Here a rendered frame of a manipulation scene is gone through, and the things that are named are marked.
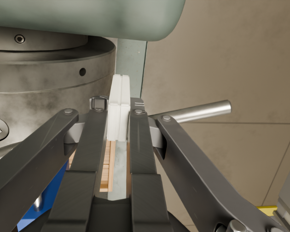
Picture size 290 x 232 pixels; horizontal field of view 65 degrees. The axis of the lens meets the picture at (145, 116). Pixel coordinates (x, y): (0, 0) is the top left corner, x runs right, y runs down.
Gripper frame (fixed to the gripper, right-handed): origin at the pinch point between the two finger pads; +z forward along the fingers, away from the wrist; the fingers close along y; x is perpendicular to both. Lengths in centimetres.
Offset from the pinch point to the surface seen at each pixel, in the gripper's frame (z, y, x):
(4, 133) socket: 6.7, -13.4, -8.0
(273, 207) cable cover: 140, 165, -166
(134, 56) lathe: 78, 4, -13
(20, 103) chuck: 7.3, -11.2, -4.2
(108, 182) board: 40, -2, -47
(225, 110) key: -1.7, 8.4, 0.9
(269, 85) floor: 139, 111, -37
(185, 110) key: -1.0, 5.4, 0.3
